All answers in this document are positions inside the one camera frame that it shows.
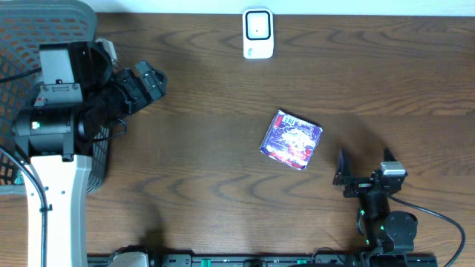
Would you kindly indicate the white barcode scanner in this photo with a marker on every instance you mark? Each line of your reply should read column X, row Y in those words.
column 258, row 33

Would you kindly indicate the black mounting rail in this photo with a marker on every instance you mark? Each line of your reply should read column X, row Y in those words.
column 186, row 260

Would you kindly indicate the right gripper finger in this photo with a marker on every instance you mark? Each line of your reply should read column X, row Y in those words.
column 388, row 155
column 343, row 165

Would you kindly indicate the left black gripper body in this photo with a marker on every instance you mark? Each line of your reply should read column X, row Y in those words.
column 138, row 87

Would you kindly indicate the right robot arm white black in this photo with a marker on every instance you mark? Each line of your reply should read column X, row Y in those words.
column 386, row 231

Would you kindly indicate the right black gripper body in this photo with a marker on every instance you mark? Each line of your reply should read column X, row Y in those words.
column 358, row 185

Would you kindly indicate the purple pink snack packet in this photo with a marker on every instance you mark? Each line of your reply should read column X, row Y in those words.
column 291, row 140

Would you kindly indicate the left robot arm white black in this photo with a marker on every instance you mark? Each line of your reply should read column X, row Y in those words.
column 80, row 94

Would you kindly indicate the grey plastic mesh basket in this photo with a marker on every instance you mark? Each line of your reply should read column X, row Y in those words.
column 25, row 26

